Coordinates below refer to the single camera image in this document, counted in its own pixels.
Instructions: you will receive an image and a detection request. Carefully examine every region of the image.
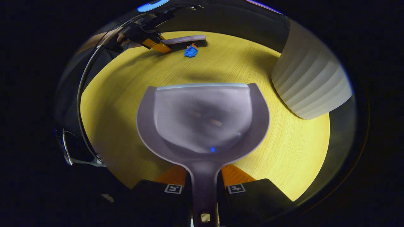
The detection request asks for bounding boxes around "white ribbed garbage bin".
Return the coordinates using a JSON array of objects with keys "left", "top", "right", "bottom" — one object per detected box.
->
[{"left": 271, "top": 20, "right": 353, "bottom": 120}]

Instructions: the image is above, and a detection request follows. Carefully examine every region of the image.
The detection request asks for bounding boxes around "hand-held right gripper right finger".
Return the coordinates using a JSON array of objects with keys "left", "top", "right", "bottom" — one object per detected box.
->
[{"left": 218, "top": 164, "right": 297, "bottom": 227}]

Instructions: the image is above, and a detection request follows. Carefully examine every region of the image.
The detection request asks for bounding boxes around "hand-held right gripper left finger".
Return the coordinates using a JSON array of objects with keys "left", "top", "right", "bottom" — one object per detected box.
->
[{"left": 126, "top": 165, "right": 193, "bottom": 227}]

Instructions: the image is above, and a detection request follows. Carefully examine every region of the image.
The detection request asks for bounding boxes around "white cable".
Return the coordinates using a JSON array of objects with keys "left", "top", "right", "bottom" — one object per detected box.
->
[{"left": 77, "top": 13, "right": 152, "bottom": 163}]

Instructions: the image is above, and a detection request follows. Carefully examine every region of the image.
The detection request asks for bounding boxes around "light purple dustpan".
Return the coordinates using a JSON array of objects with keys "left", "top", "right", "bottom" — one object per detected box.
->
[{"left": 136, "top": 83, "right": 270, "bottom": 227}]

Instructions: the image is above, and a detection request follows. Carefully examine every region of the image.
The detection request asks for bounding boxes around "blue trash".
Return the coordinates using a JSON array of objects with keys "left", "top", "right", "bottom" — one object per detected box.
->
[{"left": 184, "top": 44, "right": 199, "bottom": 58}]

